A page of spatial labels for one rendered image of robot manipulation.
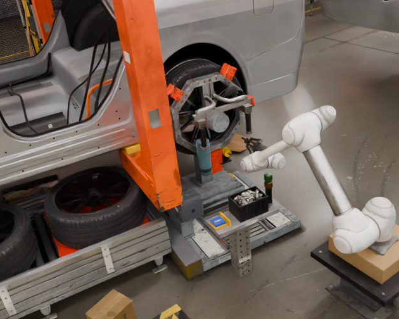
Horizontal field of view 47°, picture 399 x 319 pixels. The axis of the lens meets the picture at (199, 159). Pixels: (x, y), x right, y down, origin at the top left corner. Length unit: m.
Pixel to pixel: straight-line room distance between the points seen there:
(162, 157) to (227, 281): 0.94
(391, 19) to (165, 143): 3.02
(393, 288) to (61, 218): 1.95
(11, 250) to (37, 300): 0.34
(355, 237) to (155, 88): 1.27
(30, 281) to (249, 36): 2.11
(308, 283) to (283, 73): 1.54
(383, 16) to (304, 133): 2.78
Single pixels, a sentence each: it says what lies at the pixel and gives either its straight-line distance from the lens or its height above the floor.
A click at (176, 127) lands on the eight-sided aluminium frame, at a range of 3.00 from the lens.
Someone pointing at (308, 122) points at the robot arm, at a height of 1.09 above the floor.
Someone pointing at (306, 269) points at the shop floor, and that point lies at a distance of 3.09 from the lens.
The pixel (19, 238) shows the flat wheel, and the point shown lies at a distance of 2.95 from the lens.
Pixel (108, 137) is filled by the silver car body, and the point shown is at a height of 0.86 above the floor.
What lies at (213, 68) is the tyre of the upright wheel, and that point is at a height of 1.14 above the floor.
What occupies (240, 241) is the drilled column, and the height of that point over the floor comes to 0.30.
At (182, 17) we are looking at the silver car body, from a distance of 3.00.
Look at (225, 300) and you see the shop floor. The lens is 2.92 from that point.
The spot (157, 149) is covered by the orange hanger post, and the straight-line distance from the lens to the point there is 2.56.
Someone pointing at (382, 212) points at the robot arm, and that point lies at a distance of 2.54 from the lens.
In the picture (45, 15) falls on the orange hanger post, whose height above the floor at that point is 1.26.
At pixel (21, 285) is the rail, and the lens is 2.88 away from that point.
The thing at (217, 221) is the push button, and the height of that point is 0.48.
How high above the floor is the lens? 2.16
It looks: 30 degrees down
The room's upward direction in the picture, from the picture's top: 7 degrees counter-clockwise
